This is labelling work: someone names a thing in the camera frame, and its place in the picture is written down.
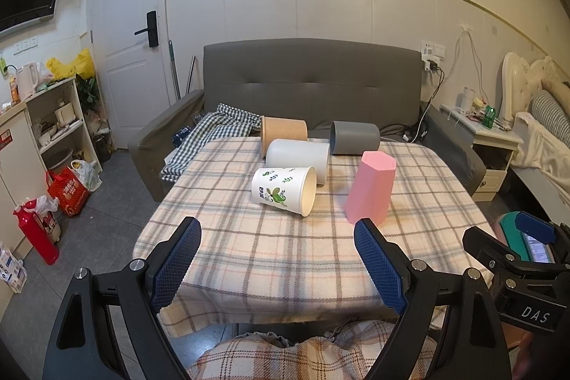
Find mop handle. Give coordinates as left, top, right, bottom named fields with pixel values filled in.
left=167, top=39, right=181, bottom=100

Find white open shelf unit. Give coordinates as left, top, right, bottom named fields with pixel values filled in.
left=24, top=77, right=103, bottom=180

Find device with lit screen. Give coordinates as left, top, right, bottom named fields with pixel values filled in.
left=499, top=215, right=557, bottom=264

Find striped pillow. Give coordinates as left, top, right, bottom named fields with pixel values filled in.
left=530, top=90, right=570, bottom=134

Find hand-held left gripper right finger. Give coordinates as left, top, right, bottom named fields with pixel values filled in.
left=354, top=217, right=513, bottom=380

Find checked blanket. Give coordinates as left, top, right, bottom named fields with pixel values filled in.
left=160, top=104, right=263, bottom=185

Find black door lock handle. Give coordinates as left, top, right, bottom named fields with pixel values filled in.
left=134, top=10, right=159, bottom=48

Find white wall outlet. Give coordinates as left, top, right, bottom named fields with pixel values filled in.
left=421, top=42, right=446, bottom=60

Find white electric kettle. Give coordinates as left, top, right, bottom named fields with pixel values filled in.
left=15, top=62, right=40, bottom=100

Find white cup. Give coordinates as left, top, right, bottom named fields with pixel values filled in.
left=266, top=139, right=330, bottom=185

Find white low cabinet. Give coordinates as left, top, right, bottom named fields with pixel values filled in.
left=0, top=104, right=50, bottom=256

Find plaid tablecloth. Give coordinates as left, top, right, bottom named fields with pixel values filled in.
left=134, top=135, right=495, bottom=338

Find brown cup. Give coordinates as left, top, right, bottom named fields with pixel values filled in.
left=260, top=116, right=309, bottom=160

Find floral paper cup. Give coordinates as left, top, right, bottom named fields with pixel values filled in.
left=252, top=166, right=318, bottom=217

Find yellow plastic bag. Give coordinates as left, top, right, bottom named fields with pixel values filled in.
left=47, top=48, right=96, bottom=80

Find red shopping bag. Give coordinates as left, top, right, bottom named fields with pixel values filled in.
left=47, top=166, right=90, bottom=218

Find person's legs in plaid pants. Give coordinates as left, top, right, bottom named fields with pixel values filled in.
left=187, top=320, right=437, bottom=380

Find white nightstand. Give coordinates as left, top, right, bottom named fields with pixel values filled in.
left=440, top=104, right=525, bottom=203

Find black cable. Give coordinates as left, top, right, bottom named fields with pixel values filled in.
left=405, top=66, right=446, bottom=142

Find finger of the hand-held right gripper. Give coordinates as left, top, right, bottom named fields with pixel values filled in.
left=515, top=211, right=570, bottom=265
left=462, top=226, right=528, bottom=280

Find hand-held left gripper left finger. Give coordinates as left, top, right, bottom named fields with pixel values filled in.
left=42, top=216, right=203, bottom=380

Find red fire extinguisher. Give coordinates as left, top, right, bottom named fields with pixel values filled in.
left=12, top=199, right=61, bottom=266

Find white bed blanket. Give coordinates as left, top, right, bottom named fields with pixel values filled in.
left=510, top=113, right=570, bottom=207

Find white plastic bag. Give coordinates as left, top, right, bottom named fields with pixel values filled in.
left=71, top=160, right=103, bottom=191

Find white bed headboard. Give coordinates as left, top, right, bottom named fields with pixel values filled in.
left=501, top=52, right=546, bottom=123

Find grey sofa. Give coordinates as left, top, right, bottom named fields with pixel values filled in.
left=128, top=38, right=487, bottom=203

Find grey cup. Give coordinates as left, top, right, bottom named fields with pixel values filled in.
left=330, top=120, right=381, bottom=155

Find pink cup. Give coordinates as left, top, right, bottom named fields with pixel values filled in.
left=345, top=151, right=397, bottom=226

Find white door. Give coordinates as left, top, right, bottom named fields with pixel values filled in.
left=91, top=0, right=172, bottom=149

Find white charging cable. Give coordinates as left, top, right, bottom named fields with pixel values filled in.
left=450, top=24, right=488, bottom=114

